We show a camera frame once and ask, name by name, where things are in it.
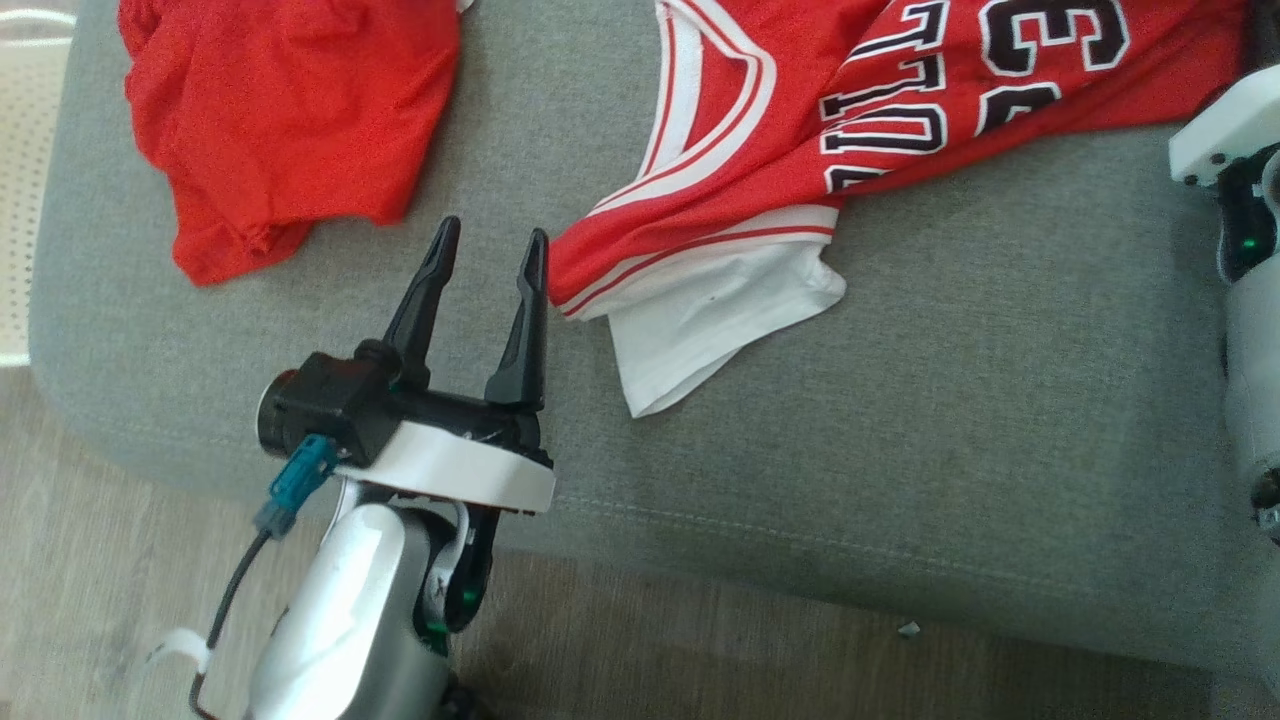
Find red sports shorts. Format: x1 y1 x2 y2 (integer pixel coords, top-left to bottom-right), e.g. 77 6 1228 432
117 0 463 289

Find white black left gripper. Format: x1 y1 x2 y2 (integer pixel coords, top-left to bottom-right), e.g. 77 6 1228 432
335 215 557 517

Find teal left cable connector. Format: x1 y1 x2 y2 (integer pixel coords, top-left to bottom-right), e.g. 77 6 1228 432
254 434 339 542

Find grey sofa ottoman seat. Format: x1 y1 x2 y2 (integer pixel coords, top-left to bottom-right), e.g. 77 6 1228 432
27 0 1280 693

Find red white basketball jersey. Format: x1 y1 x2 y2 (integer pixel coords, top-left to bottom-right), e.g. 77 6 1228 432
547 0 1253 420

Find white left cable tag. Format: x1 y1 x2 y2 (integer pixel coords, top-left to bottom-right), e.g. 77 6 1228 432
148 627 213 675

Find white perforated laundry basket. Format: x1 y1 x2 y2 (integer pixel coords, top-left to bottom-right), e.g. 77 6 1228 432
0 8 78 369

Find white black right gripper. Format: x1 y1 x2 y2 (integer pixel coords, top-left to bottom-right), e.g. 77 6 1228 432
1168 66 1280 189

